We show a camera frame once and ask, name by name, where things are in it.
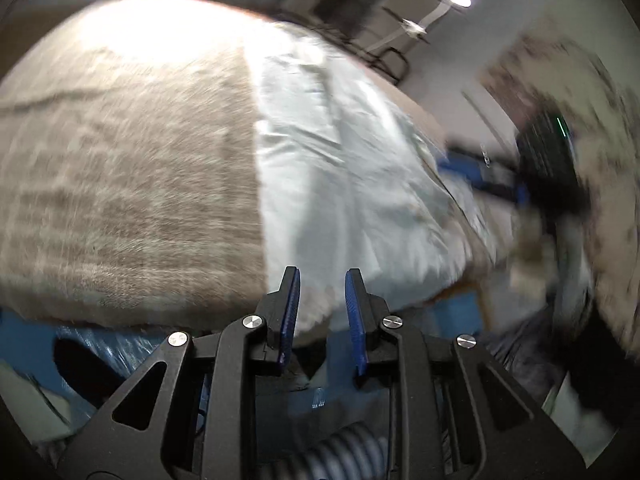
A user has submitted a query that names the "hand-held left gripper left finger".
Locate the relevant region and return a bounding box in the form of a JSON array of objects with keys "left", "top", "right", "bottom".
[{"left": 59, "top": 266, "right": 302, "bottom": 480}]

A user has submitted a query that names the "beige plaid blanket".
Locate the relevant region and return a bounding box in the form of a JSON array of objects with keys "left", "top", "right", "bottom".
[{"left": 0, "top": 0, "right": 451, "bottom": 337}]

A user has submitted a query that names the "speckled pale cloth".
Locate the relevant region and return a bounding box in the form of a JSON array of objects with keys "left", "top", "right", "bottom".
[{"left": 480, "top": 30, "right": 640, "bottom": 361}]

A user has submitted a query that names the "black metal bed frame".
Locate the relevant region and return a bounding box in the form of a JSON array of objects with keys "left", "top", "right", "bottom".
[{"left": 360, "top": 7, "right": 426, "bottom": 83}]

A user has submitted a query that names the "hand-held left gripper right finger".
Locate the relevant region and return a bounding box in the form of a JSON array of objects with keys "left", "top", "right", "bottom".
[{"left": 344, "top": 268, "right": 577, "bottom": 480}]

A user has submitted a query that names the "dark cloth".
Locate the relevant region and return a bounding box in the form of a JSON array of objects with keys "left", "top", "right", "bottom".
[{"left": 480, "top": 310, "right": 576, "bottom": 411}]

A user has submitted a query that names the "blue plastic bag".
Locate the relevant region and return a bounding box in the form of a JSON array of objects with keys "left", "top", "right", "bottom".
[{"left": 0, "top": 307, "right": 211, "bottom": 441}]

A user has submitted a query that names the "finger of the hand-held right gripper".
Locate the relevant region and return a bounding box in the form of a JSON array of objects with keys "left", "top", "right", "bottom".
[{"left": 440, "top": 142, "right": 531, "bottom": 207}]

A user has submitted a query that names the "white shirt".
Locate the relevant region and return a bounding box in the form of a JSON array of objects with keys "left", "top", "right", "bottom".
[{"left": 242, "top": 22, "right": 497, "bottom": 335}]

